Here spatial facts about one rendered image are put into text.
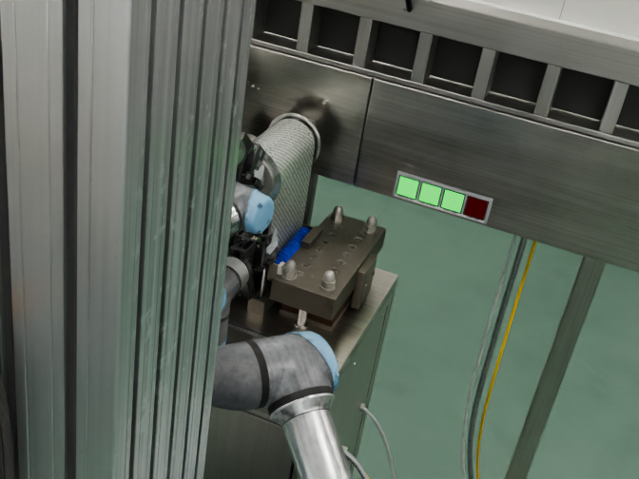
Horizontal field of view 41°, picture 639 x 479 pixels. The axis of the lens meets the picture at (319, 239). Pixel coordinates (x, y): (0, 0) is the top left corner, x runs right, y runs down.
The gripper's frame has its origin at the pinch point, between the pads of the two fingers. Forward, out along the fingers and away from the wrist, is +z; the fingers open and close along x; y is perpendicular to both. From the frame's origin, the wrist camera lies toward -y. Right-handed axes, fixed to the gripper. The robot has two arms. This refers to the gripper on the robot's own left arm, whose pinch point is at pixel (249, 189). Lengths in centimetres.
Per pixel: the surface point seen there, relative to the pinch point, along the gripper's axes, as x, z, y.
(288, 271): -11.3, 13.8, -13.2
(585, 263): -76, 53, 19
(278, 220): -4.4, 13.8, -2.4
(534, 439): -80, 93, -29
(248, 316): -3.6, 22.2, -26.0
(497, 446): -71, 152, -35
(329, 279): -21.2, 14.2, -12.0
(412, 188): -29.4, 31.4, 19.0
